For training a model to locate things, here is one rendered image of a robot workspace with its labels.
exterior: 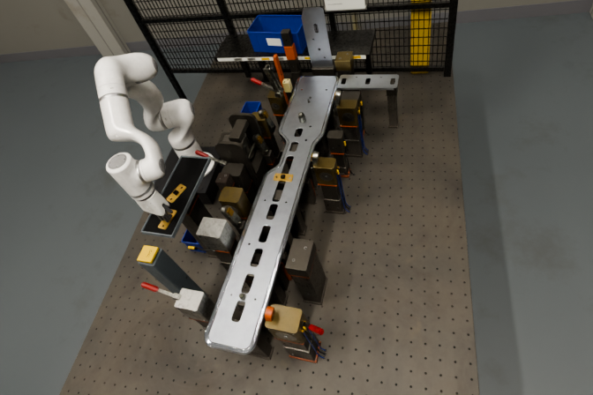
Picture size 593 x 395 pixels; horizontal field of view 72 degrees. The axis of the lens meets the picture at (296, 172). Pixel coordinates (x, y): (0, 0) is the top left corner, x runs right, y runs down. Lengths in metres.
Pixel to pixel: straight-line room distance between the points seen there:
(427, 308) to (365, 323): 0.24
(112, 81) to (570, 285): 2.39
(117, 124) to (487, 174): 2.30
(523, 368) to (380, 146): 1.28
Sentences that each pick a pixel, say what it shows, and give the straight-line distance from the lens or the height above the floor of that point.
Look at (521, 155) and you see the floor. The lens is 3.11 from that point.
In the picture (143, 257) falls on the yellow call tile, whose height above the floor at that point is 1.16.
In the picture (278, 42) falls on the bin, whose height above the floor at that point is 1.10.
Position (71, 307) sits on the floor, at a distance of 3.26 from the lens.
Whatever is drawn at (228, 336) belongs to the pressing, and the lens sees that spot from 1.48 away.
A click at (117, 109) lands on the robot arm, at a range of 1.44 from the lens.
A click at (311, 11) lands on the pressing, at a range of 2.04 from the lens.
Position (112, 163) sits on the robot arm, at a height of 1.50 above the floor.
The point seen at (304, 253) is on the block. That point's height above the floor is 1.03.
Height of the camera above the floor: 2.32
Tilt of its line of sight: 50 degrees down
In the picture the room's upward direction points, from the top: 19 degrees counter-clockwise
